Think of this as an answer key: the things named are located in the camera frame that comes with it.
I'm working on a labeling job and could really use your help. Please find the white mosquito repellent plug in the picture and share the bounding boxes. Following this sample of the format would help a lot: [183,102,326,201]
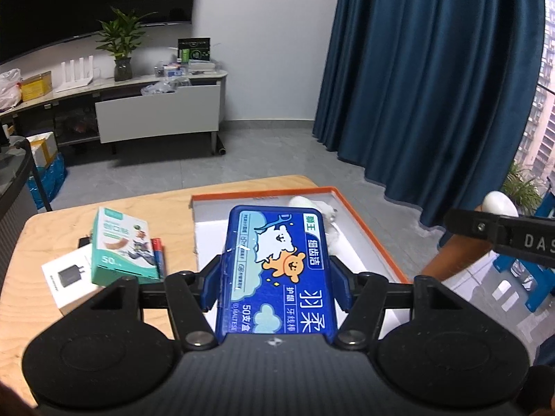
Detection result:
[288,195,341,255]

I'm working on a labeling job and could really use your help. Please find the clear plastic wrap pile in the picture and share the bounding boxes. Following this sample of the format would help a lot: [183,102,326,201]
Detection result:
[141,76,191,96]

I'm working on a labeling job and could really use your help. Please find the blue storage crate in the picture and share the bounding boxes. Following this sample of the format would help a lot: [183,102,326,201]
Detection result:
[27,153,68,209]

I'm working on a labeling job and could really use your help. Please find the red blue playing card box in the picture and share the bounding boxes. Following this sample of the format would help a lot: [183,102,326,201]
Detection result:
[152,237,167,280]

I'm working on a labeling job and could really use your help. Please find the white plastic bag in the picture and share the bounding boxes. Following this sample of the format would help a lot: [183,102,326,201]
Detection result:
[0,69,22,112]

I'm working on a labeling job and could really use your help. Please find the orange rimmed white tray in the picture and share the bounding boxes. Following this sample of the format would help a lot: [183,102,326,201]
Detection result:
[192,188,406,335]

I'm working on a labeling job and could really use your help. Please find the black glass side table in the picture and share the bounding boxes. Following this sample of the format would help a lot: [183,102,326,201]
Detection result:
[0,136,52,286]

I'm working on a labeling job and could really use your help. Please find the blue plastic stool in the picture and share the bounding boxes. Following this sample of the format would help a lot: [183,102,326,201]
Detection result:
[493,190,555,313]

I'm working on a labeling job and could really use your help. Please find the white TV cabinet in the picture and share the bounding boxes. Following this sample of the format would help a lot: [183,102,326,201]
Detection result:
[1,70,228,155]

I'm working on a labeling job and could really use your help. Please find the blue dental floss box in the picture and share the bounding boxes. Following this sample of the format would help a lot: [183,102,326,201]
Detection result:
[216,205,338,341]

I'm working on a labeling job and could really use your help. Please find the white wifi router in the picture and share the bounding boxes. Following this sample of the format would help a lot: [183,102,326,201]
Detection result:
[54,54,94,93]

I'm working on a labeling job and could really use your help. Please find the blue curtain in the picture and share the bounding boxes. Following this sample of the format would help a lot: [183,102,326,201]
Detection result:
[313,0,545,227]

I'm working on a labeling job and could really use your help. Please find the black wall charger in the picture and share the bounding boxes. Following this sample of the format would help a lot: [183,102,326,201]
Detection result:
[78,236,92,248]

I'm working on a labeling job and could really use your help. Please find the potted green plant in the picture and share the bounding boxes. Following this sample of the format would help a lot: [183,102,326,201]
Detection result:
[96,7,152,82]

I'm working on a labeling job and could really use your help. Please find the black green product box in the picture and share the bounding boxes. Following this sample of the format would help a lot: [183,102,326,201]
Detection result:
[177,38,211,63]

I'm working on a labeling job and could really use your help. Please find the yellow cardboard box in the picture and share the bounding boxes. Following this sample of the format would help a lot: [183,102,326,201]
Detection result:
[21,70,53,102]

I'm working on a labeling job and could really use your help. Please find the teal green cardboard box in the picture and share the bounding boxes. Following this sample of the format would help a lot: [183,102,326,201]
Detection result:
[90,207,160,286]

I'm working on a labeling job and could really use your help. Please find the white charger packaging box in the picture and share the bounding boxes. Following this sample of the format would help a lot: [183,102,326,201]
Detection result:
[41,244,103,314]

